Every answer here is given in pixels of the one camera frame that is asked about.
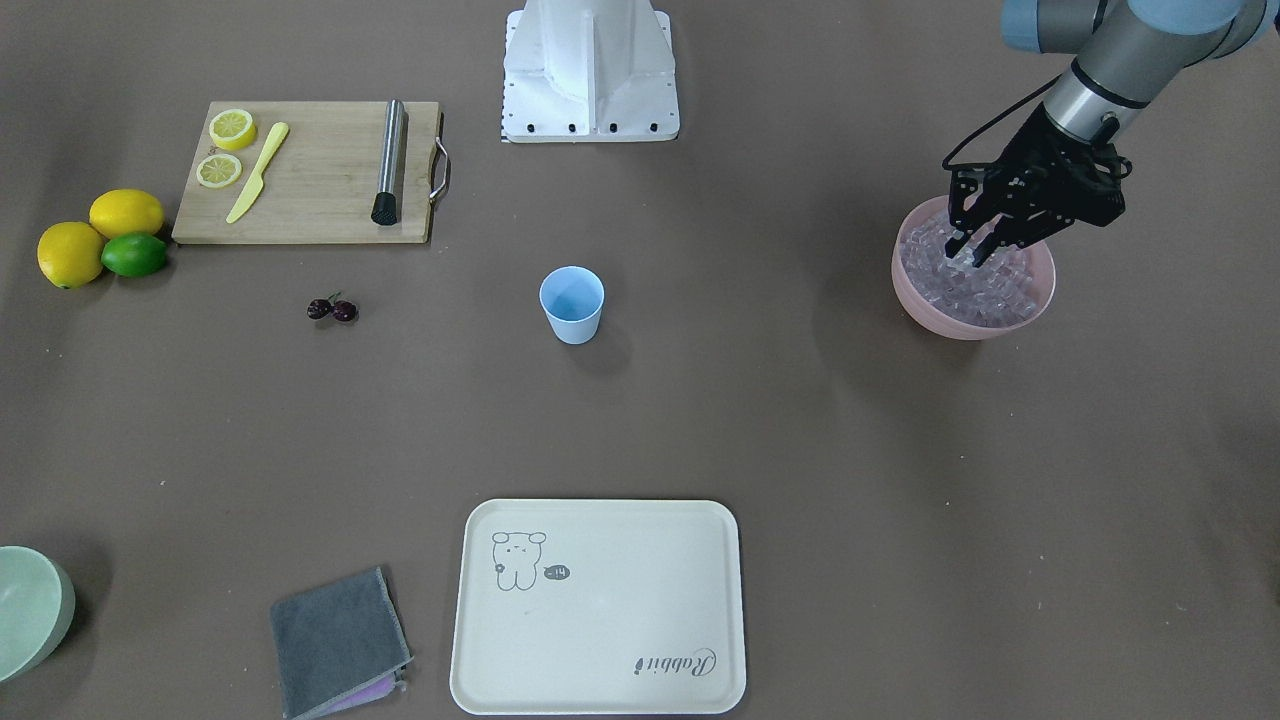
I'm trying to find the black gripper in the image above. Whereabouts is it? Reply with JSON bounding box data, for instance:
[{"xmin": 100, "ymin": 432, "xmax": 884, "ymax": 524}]
[{"xmin": 943, "ymin": 105, "xmax": 1132, "ymax": 268}]

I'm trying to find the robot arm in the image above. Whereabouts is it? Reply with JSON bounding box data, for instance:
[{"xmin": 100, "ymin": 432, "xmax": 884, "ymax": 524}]
[{"xmin": 943, "ymin": 1, "xmax": 1277, "ymax": 266}]

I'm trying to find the clear ice cube pile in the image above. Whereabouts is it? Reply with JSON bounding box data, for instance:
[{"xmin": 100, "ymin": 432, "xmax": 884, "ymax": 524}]
[{"xmin": 899, "ymin": 211, "xmax": 1037, "ymax": 329}]

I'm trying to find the light blue cup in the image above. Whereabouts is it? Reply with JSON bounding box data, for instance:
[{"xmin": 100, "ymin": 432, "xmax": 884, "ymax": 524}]
[{"xmin": 538, "ymin": 266, "xmax": 605, "ymax": 345}]

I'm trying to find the pink bowl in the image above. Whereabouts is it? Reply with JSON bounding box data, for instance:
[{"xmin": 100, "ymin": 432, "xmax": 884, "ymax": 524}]
[{"xmin": 891, "ymin": 195, "xmax": 1057, "ymax": 342}]

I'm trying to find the cream rabbit tray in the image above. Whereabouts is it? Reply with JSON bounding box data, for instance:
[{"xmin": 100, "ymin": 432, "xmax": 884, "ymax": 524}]
[{"xmin": 451, "ymin": 498, "xmax": 748, "ymax": 716}]

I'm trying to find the steel muddler black tip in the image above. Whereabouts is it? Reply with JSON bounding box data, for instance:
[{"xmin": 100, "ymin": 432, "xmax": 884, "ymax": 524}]
[{"xmin": 370, "ymin": 99, "xmax": 408, "ymax": 227}]

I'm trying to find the wooden cutting board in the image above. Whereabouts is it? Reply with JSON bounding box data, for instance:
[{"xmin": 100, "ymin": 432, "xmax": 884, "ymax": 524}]
[{"xmin": 172, "ymin": 100, "xmax": 448, "ymax": 245}]

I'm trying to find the dark red cherry pair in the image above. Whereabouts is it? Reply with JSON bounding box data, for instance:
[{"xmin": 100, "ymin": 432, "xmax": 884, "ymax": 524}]
[{"xmin": 306, "ymin": 291, "xmax": 358, "ymax": 323}]

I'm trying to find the yellow plastic knife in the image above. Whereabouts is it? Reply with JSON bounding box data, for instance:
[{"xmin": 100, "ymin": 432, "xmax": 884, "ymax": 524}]
[{"xmin": 224, "ymin": 122, "xmax": 291, "ymax": 225}]

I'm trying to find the upper lemon half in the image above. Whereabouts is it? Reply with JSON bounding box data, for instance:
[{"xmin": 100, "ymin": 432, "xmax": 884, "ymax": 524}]
[{"xmin": 207, "ymin": 108, "xmax": 257, "ymax": 151}]

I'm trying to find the lemon half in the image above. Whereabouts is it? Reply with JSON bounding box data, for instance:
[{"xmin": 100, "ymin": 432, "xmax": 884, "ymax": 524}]
[
  {"xmin": 193, "ymin": 152, "xmax": 243, "ymax": 190},
  {"xmin": 207, "ymin": 108, "xmax": 257, "ymax": 151}
]

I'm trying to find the lower lemon half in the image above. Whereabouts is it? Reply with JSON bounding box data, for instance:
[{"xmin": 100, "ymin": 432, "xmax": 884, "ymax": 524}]
[{"xmin": 193, "ymin": 152, "xmax": 243, "ymax": 190}]

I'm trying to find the grey folded cloth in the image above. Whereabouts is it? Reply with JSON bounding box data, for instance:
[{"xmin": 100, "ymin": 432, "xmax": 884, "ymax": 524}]
[{"xmin": 268, "ymin": 566, "xmax": 413, "ymax": 719}]

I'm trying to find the green lime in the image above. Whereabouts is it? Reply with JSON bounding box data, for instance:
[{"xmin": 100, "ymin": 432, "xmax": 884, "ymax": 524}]
[{"xmin": 100, "ymin": 232, "xmax": 166, "ymax": 278}]

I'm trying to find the upper whole yellow lemon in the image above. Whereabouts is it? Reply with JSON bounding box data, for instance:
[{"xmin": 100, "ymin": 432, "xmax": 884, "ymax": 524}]
[{"xmin": 90, "ymin": 188, "xmax": 166, "ymax": 240}]

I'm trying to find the whole yellow lemon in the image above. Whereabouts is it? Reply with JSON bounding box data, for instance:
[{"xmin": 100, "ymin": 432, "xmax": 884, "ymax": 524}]
[
  {"xmin": 37, "ymin": 222, "xmax": 106, "ymax": 290},
  {"xmin": 90, "ymin": 188, "xmax": 166, "ymax": 240}
]

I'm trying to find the lower whole yellow lemon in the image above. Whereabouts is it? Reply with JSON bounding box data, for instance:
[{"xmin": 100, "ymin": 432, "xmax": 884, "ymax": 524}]
[{"xmin": 37, "ymin": 222, "xmax": 106, "ymax": 290}]

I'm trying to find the mint green bowl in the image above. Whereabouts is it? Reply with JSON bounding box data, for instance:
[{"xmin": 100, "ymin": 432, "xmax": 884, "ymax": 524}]
[{"xmin": 1, "ymin": 546, "xmax": 76, "ymax": 683}]

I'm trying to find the black camera cable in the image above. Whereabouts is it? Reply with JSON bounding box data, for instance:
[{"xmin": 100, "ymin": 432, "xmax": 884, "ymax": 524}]
[{"xmin": 941, "ymin": 78, "xmax": 1056, "ymax": 170}]

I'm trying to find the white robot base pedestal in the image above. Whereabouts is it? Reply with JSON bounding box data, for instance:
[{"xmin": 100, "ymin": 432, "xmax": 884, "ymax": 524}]
[{"xmin": 500, "ymin": 1, "xmax": 681, "ymax": 143}]

